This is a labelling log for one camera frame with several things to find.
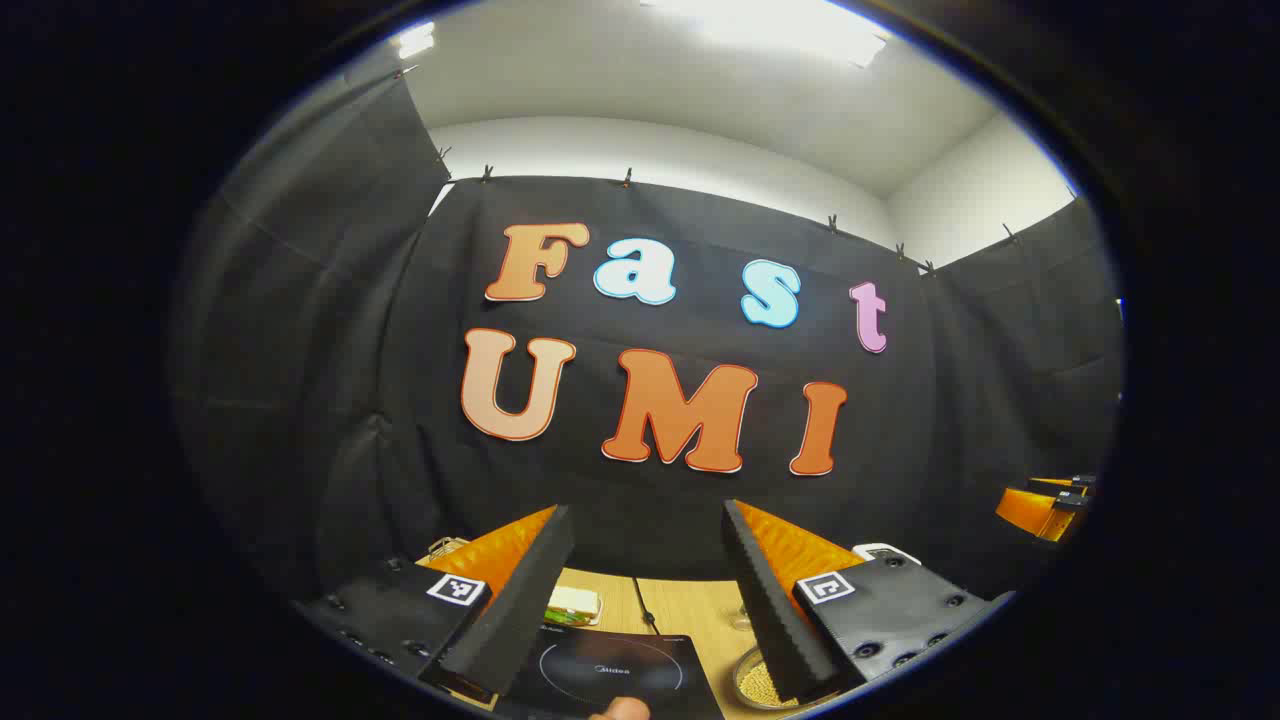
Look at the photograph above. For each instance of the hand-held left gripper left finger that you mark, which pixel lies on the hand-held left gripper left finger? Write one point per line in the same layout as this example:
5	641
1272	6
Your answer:
510	610

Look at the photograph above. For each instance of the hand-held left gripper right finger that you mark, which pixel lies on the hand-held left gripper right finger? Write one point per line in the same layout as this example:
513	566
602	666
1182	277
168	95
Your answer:
775	620

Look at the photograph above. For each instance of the sandwich with lettuce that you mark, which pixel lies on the sandwich with lettuce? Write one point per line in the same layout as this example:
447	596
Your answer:
573	604

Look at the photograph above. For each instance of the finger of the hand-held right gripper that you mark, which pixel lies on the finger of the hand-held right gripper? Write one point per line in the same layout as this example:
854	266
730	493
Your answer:
1030	512
1065	484

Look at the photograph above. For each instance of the black induction cooktop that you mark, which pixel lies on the black induction cooktop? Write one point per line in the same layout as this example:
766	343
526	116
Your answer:
610	670

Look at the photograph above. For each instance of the white toaster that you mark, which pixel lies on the white toaster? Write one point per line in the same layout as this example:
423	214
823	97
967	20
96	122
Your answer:
885	551

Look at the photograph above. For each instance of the small ceiling light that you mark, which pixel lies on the small ceiling light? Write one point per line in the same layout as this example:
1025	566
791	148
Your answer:
416	40

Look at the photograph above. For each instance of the row of black cloth clips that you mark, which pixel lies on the row of black cloth clips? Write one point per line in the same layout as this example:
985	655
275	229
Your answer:
627	178

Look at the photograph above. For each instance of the steel pot with soybeans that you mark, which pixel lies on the steel pot with soybeans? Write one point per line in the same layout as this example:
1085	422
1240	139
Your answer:
755	680

